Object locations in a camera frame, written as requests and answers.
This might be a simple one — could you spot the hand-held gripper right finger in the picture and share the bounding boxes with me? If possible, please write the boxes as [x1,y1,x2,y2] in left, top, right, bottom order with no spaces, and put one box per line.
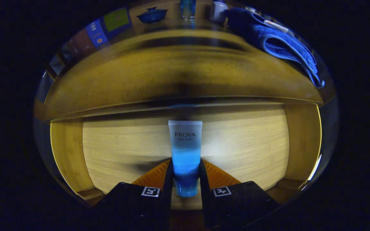
[199,158,280,230]

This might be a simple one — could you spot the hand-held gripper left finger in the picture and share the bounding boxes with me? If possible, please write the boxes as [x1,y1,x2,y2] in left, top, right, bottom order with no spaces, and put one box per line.
[98,159,175,230]

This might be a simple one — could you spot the wooden drawer with black knob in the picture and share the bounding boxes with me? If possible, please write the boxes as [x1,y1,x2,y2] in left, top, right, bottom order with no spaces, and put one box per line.
[49,102,323,210]

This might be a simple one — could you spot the blue cosmetic tube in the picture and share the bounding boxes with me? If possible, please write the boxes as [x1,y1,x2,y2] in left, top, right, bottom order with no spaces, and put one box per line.
[168,120,203,197]

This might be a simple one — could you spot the wooden cabinet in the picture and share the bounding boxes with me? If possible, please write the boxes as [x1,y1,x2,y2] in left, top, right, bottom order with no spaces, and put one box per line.
[33,0,337,124]

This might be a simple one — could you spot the wooden countertop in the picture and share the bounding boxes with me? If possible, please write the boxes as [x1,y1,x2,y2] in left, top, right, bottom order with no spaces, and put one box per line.
[44,27,325,113]

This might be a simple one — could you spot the reddish brown book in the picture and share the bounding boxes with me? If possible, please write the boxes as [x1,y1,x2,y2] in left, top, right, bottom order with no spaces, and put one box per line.
[71,28,95,56]

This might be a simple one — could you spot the blue towel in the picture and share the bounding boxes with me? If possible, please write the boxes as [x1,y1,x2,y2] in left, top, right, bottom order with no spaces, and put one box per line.
[225,7,325,89]

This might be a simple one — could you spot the dark blue lidded teacup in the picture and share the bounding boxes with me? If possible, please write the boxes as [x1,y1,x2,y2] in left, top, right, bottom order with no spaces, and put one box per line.
[137,6,168,24]

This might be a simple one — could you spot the white bottle with blue cap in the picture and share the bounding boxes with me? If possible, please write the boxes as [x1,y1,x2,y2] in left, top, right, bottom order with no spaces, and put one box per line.
[211,0,228,23]

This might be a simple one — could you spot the tall teal glass bottle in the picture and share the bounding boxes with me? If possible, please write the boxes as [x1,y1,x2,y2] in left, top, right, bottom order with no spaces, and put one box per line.
[181,0,197,20]

